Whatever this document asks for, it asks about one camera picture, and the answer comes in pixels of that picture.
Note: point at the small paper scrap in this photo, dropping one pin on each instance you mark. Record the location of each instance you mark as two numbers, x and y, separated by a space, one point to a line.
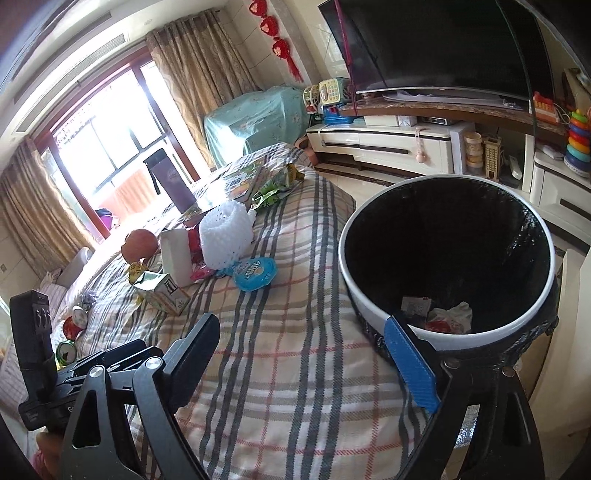
415 306

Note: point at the purple thermos bottle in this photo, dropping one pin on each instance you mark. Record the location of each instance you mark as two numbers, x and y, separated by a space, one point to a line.
168 177

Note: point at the wooden model building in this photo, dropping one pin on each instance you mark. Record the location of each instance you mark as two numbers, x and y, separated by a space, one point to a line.
491 159

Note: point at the red drink can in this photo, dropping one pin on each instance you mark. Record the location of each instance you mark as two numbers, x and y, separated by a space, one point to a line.
74 328

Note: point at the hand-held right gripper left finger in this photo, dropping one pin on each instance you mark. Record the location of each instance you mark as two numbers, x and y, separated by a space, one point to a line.
194 355

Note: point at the striped pillow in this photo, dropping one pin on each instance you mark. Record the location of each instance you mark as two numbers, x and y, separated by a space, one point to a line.
53 300

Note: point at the light blue covered furniture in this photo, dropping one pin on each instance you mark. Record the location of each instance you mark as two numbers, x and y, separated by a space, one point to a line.
258 120

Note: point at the red plastic toy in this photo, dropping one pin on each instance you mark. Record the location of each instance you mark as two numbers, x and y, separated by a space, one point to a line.
545 107

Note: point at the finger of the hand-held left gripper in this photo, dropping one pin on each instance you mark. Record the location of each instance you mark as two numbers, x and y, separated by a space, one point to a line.
115 357

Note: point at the white red plastic wrapper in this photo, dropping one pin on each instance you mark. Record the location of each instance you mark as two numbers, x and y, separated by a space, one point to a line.
450 318

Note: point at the green drink carton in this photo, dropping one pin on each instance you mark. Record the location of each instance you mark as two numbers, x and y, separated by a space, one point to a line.
161 293

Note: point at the white tv cabinet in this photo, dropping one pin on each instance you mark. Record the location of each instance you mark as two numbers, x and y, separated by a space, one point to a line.
392 145

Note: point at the white carton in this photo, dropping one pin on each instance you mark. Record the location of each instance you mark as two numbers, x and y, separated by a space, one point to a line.
175 256

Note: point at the green snack bag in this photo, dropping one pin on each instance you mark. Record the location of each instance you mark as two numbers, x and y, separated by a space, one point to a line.
277 184

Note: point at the blue jelly cup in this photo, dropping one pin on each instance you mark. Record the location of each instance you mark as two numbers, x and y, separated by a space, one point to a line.
254 273

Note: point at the toy cash register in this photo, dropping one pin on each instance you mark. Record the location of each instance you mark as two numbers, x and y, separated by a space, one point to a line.
330 99

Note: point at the stack of green books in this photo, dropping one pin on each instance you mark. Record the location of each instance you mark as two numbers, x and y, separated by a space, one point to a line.
240 180

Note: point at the beige curtain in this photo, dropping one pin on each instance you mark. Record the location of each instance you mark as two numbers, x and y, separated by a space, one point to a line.
203 78
41 217

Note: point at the silver set-top box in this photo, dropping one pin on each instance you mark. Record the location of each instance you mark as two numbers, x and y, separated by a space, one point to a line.
433 121

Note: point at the pink hanging toy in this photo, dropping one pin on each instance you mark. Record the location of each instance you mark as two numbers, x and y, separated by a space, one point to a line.
420 157

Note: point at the crumpled silver foil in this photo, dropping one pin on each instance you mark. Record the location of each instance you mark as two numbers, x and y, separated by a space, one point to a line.
87 301

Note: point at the red hanging decoration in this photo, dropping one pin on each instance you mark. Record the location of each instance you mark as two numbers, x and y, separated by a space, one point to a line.
279 44

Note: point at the white trash bin black liner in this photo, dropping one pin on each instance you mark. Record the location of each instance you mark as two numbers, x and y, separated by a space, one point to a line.
443 240

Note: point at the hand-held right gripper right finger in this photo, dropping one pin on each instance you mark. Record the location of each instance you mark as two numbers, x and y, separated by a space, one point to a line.
411 364

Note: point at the white foam fruit net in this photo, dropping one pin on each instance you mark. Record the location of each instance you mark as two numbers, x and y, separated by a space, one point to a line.
224 235

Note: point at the red framed window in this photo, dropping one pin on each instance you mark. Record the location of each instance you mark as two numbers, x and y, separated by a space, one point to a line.
115 143

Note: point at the brown round fruit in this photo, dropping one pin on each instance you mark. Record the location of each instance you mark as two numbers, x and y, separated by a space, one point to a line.
138 247

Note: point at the black television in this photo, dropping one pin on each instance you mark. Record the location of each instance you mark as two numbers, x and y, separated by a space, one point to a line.
438 41

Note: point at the green lidded can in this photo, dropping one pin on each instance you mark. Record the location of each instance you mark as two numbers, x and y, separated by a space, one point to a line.
67 353

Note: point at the stack of round boxes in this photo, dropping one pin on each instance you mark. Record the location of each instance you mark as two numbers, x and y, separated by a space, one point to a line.
473 152

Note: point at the yellow wrapper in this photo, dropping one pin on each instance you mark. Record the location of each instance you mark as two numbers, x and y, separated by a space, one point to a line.
137 272

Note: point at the red snack bag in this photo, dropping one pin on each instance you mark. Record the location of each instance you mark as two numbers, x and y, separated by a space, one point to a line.
199 258

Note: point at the ceiling air vent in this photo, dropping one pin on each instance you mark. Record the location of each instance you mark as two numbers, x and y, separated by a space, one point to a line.
69 81

